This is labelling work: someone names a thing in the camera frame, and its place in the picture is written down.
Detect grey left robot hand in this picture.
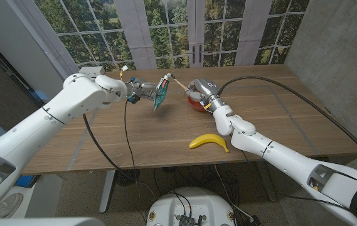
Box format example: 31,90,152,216
126,77,163,105

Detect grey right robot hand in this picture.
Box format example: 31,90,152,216
186,77,226,113

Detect green white toothpaste tube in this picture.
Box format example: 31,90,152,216
153,73,173,111

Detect wooden toothbrush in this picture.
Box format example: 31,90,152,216
170,73,191,93

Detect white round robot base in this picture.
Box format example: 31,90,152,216
146,186,237,226

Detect red bowl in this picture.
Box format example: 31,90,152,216
187,90,212,113

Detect yellow toy banana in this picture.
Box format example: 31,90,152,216
188,133,230,154

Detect white power strip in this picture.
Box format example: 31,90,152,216
78,65,106,78

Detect printed window backdrop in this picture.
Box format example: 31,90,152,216
33,0,311,72

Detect black round floor device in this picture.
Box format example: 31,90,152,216
115,168,141,188

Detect white table leg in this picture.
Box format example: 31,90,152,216
99,169,116,214

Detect blue foot pedals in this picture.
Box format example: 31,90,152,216
14,175,37,188

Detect white robot torso edge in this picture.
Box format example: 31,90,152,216
0,217,105,226

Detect white sneaker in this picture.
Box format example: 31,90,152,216
0,192,24,220

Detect thin black left wrist cable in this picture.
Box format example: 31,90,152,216
123,100,141,197

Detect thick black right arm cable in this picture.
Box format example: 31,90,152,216
217,75,357,171

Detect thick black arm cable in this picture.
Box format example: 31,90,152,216
217,75,357,171
82,112,156,199

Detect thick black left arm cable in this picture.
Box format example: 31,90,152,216
82,112,156,199

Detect black floor cable tangle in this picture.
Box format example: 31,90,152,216
152,163,240,203

